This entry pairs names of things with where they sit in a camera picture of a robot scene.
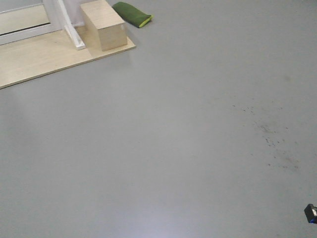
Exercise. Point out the light wooden box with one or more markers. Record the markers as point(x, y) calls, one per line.
point(103, 22)

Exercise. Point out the white door outer frame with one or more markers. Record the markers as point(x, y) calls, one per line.
point(22, 19)

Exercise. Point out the black blue robot base corner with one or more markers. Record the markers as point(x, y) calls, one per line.
point(311, 213)

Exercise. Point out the white diagonal support brace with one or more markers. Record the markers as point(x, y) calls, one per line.
point(68, 26)

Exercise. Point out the light wooden platform board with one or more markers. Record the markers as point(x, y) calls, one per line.
point(45, 54)

